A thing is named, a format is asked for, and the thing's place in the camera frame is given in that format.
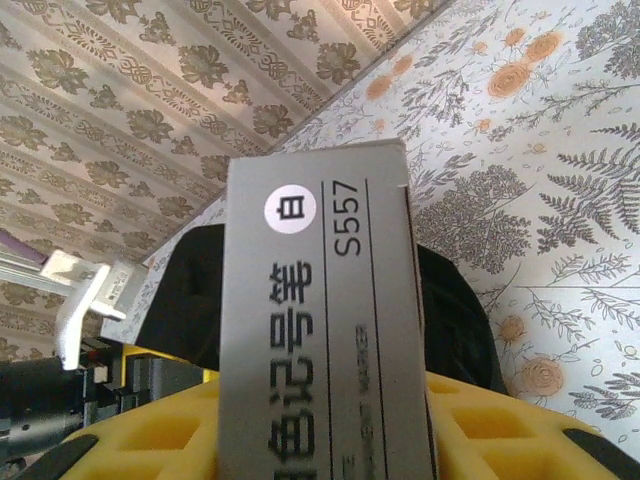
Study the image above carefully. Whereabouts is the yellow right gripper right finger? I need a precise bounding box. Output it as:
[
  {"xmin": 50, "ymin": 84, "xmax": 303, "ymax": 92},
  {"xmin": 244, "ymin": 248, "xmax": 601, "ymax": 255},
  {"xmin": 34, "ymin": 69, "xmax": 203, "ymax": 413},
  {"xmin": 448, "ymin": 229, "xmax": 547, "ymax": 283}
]
[{"xmin": 424, "ymin": 369, "xmax": 637, "ymax": 480}]

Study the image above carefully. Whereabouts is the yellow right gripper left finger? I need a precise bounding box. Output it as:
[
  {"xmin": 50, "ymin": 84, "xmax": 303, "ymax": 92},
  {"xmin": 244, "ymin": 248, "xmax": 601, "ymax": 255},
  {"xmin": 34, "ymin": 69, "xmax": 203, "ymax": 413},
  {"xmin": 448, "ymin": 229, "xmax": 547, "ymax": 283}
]
[{"xmin": 39, "ymin": 376, "xmax": 224, "ymax": 480}]

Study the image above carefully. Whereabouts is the black fabric backpack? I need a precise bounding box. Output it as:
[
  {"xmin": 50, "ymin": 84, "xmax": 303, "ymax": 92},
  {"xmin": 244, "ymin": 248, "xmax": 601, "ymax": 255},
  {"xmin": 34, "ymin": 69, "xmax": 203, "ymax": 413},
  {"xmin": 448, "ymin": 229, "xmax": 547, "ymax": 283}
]
[{"xmin": 134, "ymin": 223, "xmax": 512, "ymax": 397}]

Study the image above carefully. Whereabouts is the grey marker pen box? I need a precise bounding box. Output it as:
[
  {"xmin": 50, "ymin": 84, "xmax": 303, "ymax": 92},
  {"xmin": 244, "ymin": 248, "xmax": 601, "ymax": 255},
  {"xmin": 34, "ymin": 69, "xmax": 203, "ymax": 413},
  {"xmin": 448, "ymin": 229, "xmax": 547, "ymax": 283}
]
[{"xmin": 217, "ymin": 139, "xmax": 442, "ymax": 480}]

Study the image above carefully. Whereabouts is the white plastic bracket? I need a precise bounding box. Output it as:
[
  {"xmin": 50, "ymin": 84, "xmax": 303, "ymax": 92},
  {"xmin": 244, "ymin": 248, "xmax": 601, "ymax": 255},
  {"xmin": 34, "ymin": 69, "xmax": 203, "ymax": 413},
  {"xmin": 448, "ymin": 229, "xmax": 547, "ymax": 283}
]
[{"xmin": 39, "ymin": 248, "xmax": 151, "ymax": 372}]

